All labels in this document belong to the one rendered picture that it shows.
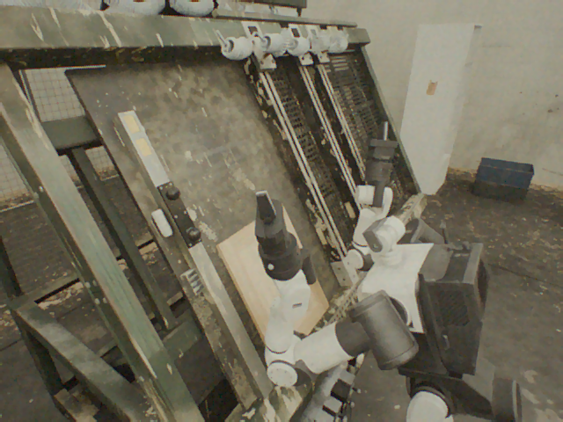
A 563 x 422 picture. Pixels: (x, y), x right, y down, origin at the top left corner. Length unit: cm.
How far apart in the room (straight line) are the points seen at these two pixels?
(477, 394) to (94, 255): 102
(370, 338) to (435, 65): 415
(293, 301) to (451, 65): 416
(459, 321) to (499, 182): 436
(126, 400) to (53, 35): 113
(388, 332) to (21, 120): 92
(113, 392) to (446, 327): 111
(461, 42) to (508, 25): 144
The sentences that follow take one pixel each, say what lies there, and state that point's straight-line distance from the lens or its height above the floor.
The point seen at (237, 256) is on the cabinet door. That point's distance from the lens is 113.
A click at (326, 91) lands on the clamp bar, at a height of 166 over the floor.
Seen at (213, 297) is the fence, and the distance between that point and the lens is 104.
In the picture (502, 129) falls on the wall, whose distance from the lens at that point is 611.
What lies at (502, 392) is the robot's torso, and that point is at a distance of 116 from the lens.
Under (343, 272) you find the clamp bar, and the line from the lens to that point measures 154.
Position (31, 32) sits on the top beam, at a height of 191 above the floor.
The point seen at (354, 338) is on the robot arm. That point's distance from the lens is 83.
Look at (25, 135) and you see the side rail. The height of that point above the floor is 171.
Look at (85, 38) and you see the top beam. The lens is 104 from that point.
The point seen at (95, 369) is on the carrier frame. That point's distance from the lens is 155.
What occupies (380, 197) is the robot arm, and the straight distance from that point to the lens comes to 120.
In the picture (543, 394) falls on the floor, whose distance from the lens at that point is 279.
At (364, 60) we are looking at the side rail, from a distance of 256.
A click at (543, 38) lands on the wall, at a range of 599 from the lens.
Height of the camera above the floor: 190
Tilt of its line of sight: 27 degrees down
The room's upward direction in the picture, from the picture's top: straight up
